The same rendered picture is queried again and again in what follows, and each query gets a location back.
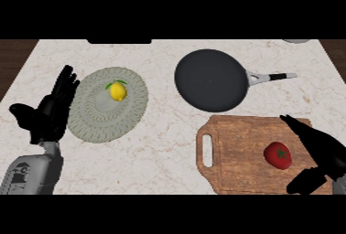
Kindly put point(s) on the yellow lemon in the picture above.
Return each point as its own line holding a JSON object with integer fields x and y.
{"x": 117, "y": 90}

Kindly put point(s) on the brown wooden cutting board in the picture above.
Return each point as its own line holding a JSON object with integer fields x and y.
{"x": 238, "y": 158}

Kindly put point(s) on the dark grey frying pan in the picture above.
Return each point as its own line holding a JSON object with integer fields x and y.
{"x": 212, "y": 80}

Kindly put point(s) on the grey round object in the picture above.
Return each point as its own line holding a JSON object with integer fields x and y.
{"x": 296, "y": 40}

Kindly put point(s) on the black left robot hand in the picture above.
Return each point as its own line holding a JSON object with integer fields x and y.
{"x": 50, "y": 111}

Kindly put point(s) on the red tomato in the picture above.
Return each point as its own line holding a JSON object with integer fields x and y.
{"x": 278, "y": 155}

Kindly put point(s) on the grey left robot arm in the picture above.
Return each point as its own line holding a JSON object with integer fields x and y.
{"x": 31, "y": 170}

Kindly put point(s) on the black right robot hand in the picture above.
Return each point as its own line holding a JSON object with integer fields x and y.
{"x": 322, "y": 149}

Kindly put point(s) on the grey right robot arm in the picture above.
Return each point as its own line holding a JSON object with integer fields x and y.
{"x": 340, "y": 186}

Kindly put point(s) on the round grey woven placemat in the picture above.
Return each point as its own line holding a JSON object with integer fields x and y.
{"x": 108, "y": 104}

